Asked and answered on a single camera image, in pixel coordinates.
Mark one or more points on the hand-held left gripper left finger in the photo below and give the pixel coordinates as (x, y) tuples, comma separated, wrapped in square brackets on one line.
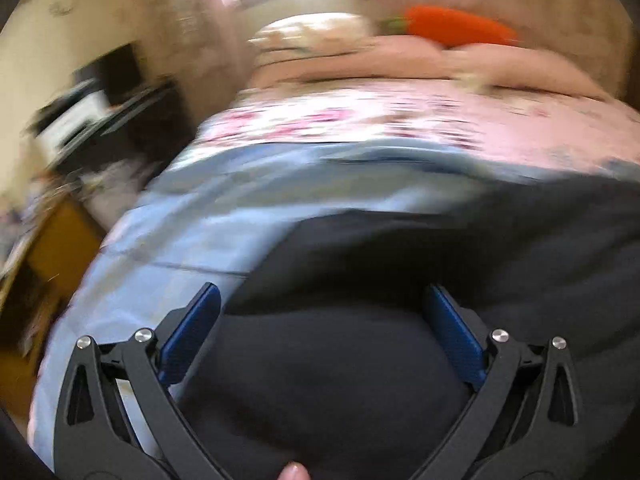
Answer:
[(190, 332)]

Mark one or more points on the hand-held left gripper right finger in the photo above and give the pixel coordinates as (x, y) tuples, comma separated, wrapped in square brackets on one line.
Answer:
[(452, 335)]

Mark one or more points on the black hooded puffer jacket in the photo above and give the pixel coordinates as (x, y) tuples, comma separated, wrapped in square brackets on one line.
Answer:
[(350, 360)]

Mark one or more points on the person's left hand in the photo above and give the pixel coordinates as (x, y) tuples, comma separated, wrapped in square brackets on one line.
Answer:
[(294, 473)]

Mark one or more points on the blue plaid blanket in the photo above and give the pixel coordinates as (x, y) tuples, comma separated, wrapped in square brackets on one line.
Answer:
[(210, 210)]

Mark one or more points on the yellow wooden cabinet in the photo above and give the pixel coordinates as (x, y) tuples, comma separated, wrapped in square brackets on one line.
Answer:
[(45, 255)]

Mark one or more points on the dark computer desk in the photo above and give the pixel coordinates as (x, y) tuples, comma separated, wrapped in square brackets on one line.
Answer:
[(135, 120)]

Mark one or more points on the pink cartoon print bed sheet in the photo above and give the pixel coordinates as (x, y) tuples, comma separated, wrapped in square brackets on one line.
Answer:
[(400, 115)]

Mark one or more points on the white printer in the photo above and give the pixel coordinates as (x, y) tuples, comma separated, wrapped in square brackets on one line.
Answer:
[(72, 117)]

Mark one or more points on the black computer monitor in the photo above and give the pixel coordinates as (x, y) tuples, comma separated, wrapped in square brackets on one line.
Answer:
[(122, 72)]

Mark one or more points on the pink pillow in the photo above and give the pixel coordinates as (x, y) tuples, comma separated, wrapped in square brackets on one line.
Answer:
[(350, 62), (525, 67)]

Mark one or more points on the orange carrot plush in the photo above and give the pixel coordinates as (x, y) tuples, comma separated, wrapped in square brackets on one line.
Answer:
[(455, 25)]

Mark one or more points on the beige floral lace curtain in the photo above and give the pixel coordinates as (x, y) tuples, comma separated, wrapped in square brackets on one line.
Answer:
[(200, 15)]

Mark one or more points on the floral white pillow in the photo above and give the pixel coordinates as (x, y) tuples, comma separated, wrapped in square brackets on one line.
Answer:
[(310, 35)]

